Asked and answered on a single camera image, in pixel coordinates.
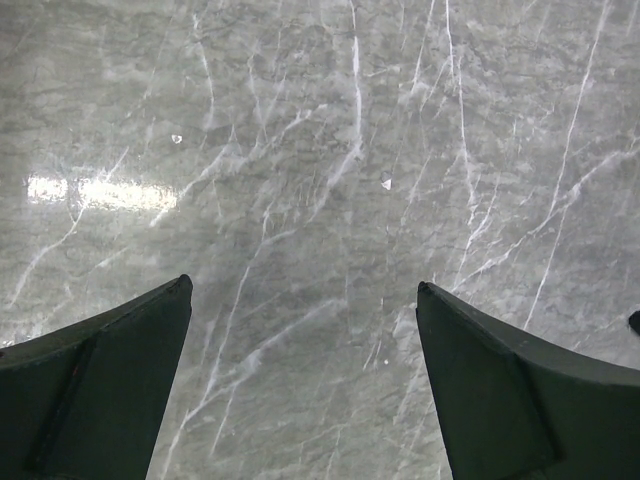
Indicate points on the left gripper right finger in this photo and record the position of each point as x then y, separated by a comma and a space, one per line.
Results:
511, 405

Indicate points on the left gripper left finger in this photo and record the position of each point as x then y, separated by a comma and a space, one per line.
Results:
87, 401

